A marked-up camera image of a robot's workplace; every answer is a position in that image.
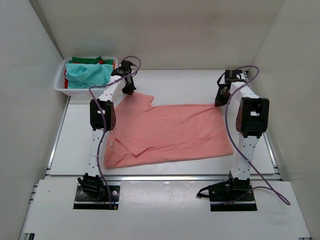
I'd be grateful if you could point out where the pink t shirt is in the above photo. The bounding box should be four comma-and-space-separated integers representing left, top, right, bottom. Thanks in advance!
103, 93, 233, 169

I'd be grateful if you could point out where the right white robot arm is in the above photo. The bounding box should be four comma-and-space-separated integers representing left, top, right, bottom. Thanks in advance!
208, 81, 270, 205

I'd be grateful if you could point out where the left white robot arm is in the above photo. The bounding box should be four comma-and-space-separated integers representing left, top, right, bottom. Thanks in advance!
78, 73, 136, 202

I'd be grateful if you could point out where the teal t shirt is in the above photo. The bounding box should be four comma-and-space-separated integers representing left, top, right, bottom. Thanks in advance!
65, 63, 114, 89

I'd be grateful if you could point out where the green t shirt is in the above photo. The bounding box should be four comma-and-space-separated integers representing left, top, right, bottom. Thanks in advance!
69, 56, 104, 65

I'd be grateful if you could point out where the white plastic basket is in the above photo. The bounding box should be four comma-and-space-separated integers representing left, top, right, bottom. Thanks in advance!
54, 56, 118, 97

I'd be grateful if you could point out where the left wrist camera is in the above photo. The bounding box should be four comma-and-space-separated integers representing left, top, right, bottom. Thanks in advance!
120, 60, 136, 75

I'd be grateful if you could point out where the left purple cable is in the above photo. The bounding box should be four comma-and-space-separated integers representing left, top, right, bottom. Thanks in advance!
88, 55, 142, 210

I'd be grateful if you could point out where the purple cable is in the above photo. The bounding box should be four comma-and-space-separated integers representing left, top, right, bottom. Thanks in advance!
209, 65, 291, 207
88, 55, 142, 210

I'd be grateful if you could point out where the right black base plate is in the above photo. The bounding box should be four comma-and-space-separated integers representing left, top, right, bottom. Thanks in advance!
196, 182, 258, 212

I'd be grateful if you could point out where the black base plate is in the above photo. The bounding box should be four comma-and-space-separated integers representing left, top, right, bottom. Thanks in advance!
196, 182, 258, 212
73, 184, 121, 211

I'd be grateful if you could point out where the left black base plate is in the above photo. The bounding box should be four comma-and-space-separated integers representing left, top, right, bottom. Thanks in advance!
73, 184, 121, 211

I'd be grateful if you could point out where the aluminium rail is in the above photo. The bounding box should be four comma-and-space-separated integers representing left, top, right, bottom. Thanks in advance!
44, 119, 283, 183

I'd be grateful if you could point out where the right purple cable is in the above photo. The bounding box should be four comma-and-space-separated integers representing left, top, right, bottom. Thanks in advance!
209, 65, 291, 207

